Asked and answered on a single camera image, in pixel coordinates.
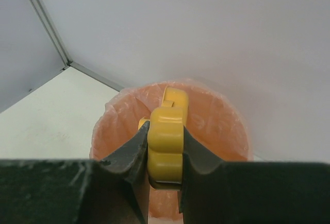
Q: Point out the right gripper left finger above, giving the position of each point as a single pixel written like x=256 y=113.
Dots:
x=112 y=190

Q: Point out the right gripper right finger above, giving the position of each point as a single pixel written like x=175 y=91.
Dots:
x=218 y=191

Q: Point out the yellow litter scoop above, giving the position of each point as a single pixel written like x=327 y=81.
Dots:
x=165 y=140

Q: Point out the orange trash bin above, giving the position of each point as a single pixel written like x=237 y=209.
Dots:
x=163 y=201

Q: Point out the pink plastic bin liner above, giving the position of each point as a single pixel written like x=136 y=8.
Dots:
x=211 y=120

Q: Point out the left aluminium frame post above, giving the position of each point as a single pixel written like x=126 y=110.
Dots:
x=60 y=47

